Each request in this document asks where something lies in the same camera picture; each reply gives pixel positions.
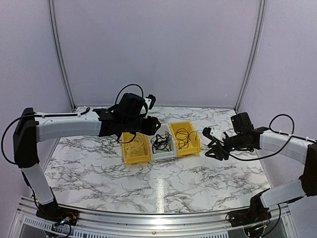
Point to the right yellow plastic bin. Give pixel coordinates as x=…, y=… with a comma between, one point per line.
x=186, y=138

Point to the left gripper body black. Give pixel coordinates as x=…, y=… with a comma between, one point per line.
x=132, y=125

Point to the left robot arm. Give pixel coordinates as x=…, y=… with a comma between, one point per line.
x=33, y=127

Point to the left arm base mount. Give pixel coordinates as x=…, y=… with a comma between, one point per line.
x=56, y=213

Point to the left corner post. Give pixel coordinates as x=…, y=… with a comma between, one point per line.
x=59, y=54

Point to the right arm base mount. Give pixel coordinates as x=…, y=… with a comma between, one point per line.
x=255, y=213

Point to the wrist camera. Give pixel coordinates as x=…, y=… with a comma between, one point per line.
x=150, y=101
x=213, y=134

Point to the white translucent plastic bin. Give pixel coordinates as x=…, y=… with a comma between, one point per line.
x=162, y=144

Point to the corner post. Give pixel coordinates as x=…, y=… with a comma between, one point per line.
x=59, y=54
x=253, y=53

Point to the yellow plastic bin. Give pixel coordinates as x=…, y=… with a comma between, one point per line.
x=186, y=138
x=135, y=149

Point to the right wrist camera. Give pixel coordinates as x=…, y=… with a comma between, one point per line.
x=213, y=134

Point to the right corner post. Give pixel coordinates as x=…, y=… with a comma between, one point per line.
x=253, y=53

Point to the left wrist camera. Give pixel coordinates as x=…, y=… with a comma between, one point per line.
x=150, y=101

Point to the aluminium frame rail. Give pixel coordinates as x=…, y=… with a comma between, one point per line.
x=102, y=224

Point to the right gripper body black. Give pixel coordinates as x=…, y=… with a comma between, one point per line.
x=238, y=143

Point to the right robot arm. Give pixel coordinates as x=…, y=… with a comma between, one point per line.
x=299, y=149

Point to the left yellow plastic bin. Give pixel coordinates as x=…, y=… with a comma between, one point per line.
x=135, y=149

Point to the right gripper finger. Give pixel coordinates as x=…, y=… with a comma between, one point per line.
x=214, y=145
x=216, y=154

